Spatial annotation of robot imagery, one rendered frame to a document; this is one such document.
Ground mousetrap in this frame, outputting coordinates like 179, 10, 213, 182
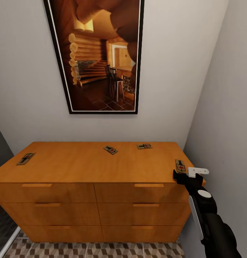
17, 153, 35, 166
104, 145, 118, 155
137, 144, 153, 149
175, 159, 186, 174

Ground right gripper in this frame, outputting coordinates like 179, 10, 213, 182
173, 170, 203, 189

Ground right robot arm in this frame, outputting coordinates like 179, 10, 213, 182
173, 167, 242, 258

